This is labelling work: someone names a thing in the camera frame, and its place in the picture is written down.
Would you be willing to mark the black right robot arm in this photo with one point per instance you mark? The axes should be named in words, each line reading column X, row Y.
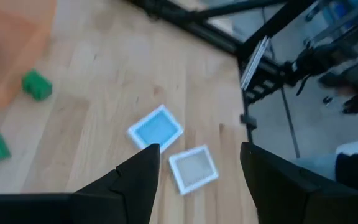
column 322, row 60

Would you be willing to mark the white playing card deck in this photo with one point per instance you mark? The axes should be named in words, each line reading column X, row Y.
column 193, row 169

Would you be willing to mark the orange plastic bin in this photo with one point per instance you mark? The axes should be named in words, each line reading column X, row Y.
column 11, row 46

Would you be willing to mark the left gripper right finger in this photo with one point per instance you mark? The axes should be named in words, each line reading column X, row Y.
column 291, row 199

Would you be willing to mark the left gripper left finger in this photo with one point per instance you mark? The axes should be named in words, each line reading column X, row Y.
column 120, row 202

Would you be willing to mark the teal framed card deck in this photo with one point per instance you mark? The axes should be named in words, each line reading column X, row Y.
column 155, row 129

